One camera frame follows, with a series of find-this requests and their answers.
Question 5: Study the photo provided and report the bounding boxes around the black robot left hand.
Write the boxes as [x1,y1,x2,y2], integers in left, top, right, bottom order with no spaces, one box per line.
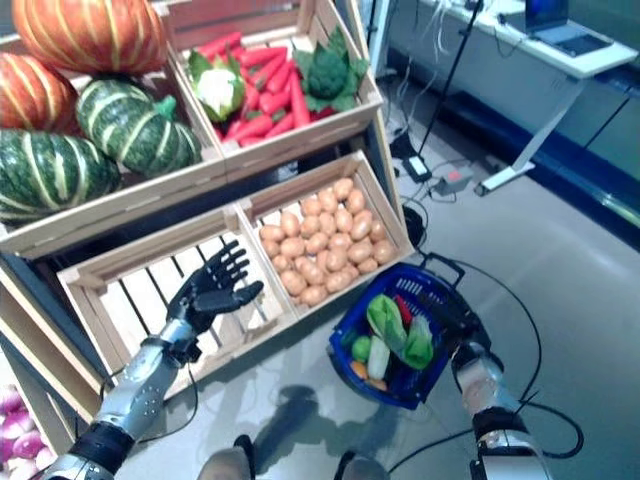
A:
[166,239,265,335]

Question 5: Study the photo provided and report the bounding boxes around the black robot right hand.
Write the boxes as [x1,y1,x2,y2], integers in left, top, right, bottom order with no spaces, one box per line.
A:
[417,289,494,351]

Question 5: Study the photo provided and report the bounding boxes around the blue plastic shopping basket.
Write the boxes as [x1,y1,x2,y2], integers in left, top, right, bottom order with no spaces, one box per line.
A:
[328,252,469,412]

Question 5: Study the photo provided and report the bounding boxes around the wooden slat crate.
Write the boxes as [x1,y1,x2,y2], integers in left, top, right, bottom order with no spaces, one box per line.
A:
[56,207,301,399]

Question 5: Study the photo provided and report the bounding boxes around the small green bell pepper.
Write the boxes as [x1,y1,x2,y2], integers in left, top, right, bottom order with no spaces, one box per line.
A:
[351,335,374,362]

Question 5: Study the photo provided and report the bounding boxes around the small orange vegetable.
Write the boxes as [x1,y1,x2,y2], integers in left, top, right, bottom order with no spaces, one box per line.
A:
[349,360,389,392]

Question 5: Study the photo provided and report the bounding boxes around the wooden pumpkin crate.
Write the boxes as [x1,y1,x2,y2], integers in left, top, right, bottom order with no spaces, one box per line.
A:
[0,0,226,259]

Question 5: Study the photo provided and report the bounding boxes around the grey box with red top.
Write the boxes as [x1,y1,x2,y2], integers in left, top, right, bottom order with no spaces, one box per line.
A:
[429,167,474,199]

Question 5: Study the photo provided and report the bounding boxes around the wooden potato crate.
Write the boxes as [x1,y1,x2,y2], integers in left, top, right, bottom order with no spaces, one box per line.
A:
[237,151,416,321]

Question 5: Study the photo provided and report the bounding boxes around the black power brick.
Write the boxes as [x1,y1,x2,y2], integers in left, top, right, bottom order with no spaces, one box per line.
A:
[402,154,434,184]

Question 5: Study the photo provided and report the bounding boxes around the large wooden display stand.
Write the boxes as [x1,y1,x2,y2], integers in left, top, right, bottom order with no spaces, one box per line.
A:
[0,0,416,451]

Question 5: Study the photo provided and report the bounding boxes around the silver robot right leg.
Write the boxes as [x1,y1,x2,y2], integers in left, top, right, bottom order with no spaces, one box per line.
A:
[334,449,391,480]

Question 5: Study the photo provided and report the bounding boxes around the red carrot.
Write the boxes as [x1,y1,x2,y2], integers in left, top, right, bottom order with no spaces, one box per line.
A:
[197,31,244,57]
[239,46,289,69]
[288,69,312,129]
[227,115,274,144]
[264,112,296,139]

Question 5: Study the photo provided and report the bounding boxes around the green striped pumpkin with stem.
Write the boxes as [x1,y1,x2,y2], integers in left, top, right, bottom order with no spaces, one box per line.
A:
[75,77,203,177]

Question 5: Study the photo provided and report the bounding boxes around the wooden carrot crate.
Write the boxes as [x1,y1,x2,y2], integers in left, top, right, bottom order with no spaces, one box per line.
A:
[162,0,385,171]

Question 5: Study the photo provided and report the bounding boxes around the dark green striped pumpkin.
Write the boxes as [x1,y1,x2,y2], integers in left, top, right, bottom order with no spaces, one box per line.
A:
[0,128,123,224]

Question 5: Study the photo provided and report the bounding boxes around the white cauliflower with leaves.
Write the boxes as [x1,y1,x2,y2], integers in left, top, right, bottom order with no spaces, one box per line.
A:
[187,49,247,124]

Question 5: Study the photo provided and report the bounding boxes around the white desk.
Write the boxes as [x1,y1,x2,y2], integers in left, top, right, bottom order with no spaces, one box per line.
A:
[389,0,640,199]

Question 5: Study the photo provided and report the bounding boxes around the tall black tripod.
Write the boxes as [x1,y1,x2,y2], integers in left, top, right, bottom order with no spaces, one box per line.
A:
[417,0,484,156]

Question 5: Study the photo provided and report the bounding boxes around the green broccoli with leaves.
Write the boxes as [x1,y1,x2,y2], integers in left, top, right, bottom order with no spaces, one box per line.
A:
[292,27,371,114]

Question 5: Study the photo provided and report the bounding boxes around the orange striped pumpkin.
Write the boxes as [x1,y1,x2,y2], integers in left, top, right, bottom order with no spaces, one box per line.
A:
[0,52,81,135]
[12,0,169,77]

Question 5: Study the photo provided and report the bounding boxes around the open laptop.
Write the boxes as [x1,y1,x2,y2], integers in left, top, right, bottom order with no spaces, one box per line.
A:
[524,0,614,56]

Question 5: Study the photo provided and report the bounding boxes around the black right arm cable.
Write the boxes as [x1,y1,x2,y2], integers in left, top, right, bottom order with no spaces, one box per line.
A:
[387,259,586,476]

